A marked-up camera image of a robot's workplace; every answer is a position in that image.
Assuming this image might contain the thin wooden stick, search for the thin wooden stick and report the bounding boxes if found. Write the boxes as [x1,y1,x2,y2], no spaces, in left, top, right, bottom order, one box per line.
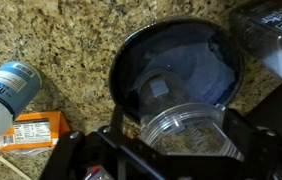
[0,155,33,180]

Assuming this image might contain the white pump bottle blue label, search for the white pump bottle blue label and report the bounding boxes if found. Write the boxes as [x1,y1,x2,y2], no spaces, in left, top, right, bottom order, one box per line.
[0,60,44,140]

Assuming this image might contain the clear jar with blue lid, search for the clear jar with blue lid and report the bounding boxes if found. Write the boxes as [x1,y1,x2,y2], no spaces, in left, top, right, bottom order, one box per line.
[229,0,282,81]

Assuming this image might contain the black bowl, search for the black bowl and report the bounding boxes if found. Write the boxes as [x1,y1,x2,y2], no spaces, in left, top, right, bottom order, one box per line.
[108,16,244,125]

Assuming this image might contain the clear plastic blender cup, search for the clear plastic blender cup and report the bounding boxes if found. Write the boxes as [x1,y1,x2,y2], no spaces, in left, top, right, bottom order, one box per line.
[136,68,246,162]

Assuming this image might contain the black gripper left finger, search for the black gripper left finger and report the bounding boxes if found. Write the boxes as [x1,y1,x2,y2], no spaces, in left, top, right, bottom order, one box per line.
[109,104,126,135]

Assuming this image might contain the orange cardboard box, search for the orange cardboard box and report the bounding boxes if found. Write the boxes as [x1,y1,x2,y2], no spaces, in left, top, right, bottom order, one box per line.
[0,110,72,155]

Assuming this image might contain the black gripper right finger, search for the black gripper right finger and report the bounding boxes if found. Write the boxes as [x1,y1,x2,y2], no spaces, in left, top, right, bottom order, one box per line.
[221,107,253,141]

